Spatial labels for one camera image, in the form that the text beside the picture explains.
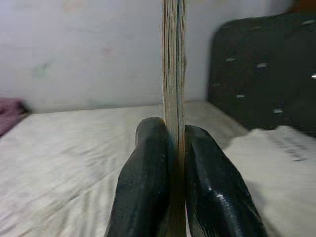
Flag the pink cartoon print blanket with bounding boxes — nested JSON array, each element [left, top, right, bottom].
[[0, 97, 29, 138]]

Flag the black tufted headboard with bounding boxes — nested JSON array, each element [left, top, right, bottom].
[[207, 12, 316, 138]]

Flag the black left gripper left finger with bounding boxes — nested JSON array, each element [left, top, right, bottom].
[[103, 116, 173, 237]]

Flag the grey quilted mattress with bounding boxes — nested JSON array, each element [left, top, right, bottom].
[[0, 100, 316, 237]]

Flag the white pillow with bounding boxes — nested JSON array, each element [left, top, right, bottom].
[[222, 125, 316, 237]]

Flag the colourful children's book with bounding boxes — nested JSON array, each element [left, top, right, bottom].
[[161, 0, 187, 237]]

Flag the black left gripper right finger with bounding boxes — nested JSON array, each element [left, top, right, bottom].
[[184, 124, 269, 237]]

